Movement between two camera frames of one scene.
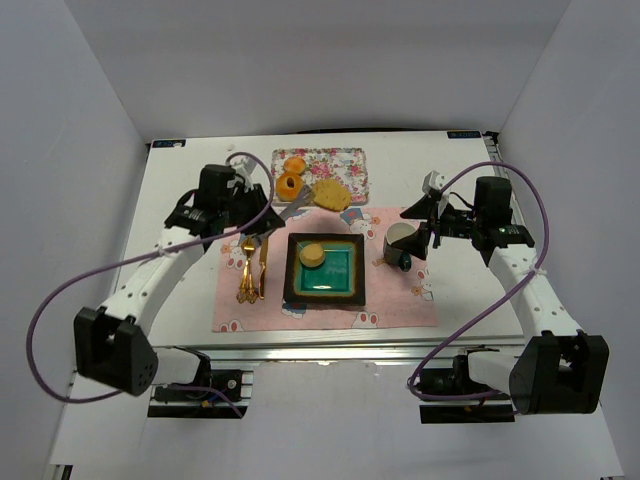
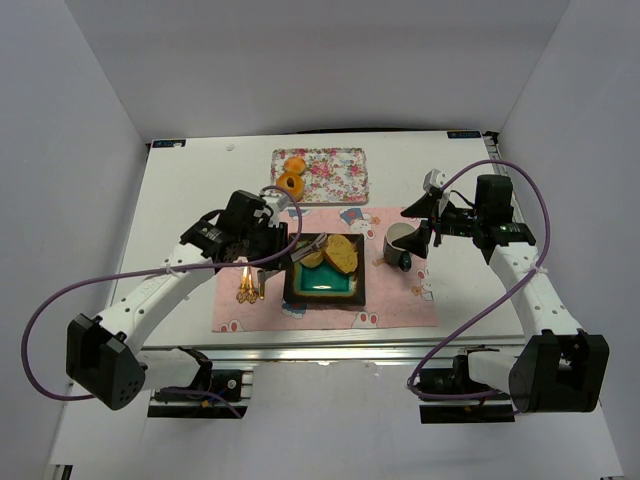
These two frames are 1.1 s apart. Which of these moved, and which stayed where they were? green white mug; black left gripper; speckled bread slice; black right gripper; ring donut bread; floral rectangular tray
Moved: black left gripper; speckled bread slice
Stayed: ring donut bread; black right gripper; green white mug; floral rectangular tray
